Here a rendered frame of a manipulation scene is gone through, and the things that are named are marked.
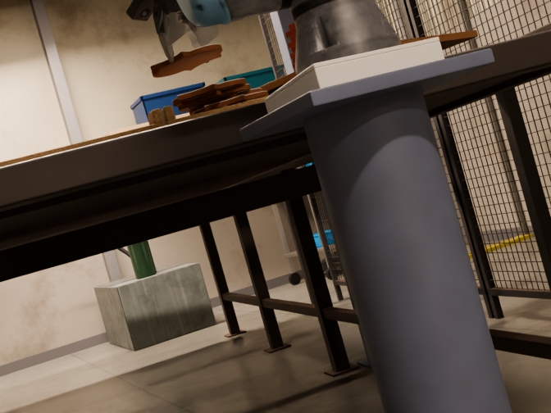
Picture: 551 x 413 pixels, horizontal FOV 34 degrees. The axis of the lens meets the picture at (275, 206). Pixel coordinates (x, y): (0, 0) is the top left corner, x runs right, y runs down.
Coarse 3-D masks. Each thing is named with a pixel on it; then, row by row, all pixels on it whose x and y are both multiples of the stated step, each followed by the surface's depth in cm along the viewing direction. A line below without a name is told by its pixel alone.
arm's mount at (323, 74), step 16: (384, 48) 115; (400, 48) 116; (416, 48) 116; (432, 48) 117; (320, 64) 111; (336, 64) 112; (352, 64) 113; (368, 64) 114; (384, 64) 114; (400, 64) 115; (416, 64) 116; (304, 80) 114; (320, 80) 111; (336, 80) 112; (352, 80) 113; (272, 96) 125; (288, 96) 120
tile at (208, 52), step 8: (200, 48) 160; (208, 48) 161; (216, 48) 162; (176, 56) 160; (184, 56) 159; (192, 56) 161; (200, 56) 163; (208, 56) 165; (216, 56) 168; (160, 64) 162; (168, 64) 162; (176, 64) 163; (184, 64) 166; (192, 64) 168; (200, 64) 170; (152, 72) 167; (160, 72) 166; (168, 72) 168; (176, 72) 171
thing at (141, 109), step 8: (176, 88) 699; (184, 88) 702; (192, 88) 705; (144, 96) 690; (152, 96) 692; (160, 96) 695; (168, 96) 697; (176, 96) 700; (136, 104) 705; (144, 104) 690; (152, 104) 692; (160, 104) 695; (168, 104) 697; (136, 112) 716; (144, 112) 693; (176, 112) 699; (184, 112) 701; (136, 120) 723; (144, 120) 699
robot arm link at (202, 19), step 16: (176, 0) 124; (192, 0) 116; (208, 0) 116; (224, 0) 117; (240, 0) 118; (256, 0) 118; (272, 0) 119; (192, 16) 119; (208, 16) 118; (224, 16) 119; (240, 16) 121
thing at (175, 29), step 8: (168, 16) 162; (176, 16) 161; (168, 24) 162; (176, 24) 160; (184, 24) 159; (168, 32) 161; (176, 32) 160; (184, 32) 159; (160, 40) 161; (168, 40) 160; (176, 40) 160; (168, 48) 160; (168, 56) 160
